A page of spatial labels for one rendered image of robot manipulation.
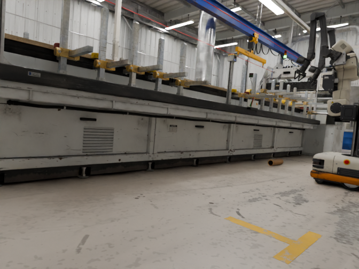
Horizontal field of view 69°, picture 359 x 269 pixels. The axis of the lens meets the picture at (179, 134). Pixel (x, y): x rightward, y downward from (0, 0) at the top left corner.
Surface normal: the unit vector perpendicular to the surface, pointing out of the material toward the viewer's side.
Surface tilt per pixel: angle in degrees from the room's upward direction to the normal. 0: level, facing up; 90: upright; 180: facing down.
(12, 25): 90
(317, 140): 90
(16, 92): 90
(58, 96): 90
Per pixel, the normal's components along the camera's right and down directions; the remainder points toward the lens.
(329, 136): -0.70, -0.02
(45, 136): 0.70, 0.15
